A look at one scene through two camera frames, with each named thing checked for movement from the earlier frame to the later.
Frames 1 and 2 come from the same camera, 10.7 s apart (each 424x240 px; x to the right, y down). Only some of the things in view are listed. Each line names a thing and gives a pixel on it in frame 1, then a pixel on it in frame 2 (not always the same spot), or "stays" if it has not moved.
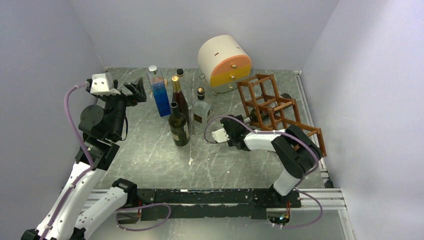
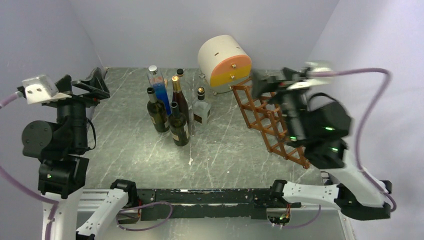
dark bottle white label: x=264 y=114 → x=157 y=111
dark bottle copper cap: x=201 y=109 stays
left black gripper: x=132 y=100 → x=64 y=85
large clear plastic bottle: x=201 y=82 stays
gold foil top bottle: x=178 y=98 stays
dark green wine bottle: x=178 y=124 stays
